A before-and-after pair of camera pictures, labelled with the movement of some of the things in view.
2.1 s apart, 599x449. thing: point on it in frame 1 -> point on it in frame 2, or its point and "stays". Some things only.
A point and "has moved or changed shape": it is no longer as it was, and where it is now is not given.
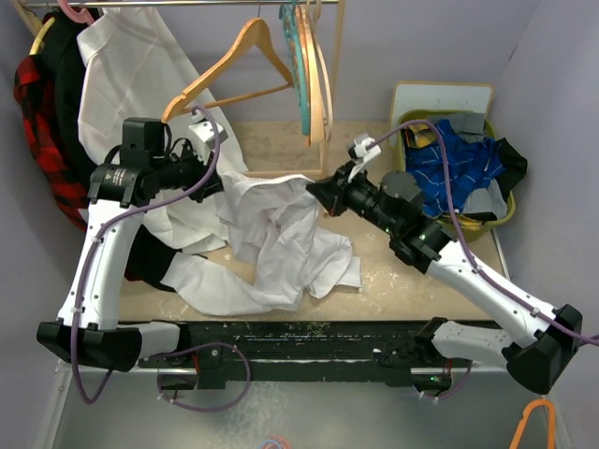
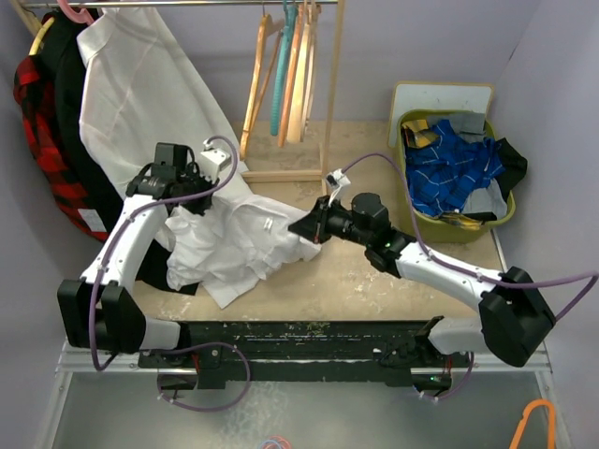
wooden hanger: x=314 y=76 -> x=293 y=105
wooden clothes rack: x=34 y=13 stays
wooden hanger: x=256 y=32 -> x=269 y=26
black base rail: x=211 y=351 stays
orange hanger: x=527 y=412 stays
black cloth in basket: x=515 y=166 stays
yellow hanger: x=36 y=46 stays
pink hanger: x=83 y=15 stays
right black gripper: x=333 y=193 -> x=314 y=225
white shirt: x=279 y=245 has moved or changed shape
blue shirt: x=471 y=164 stays
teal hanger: x=288 y=12 -> x=289 y=16
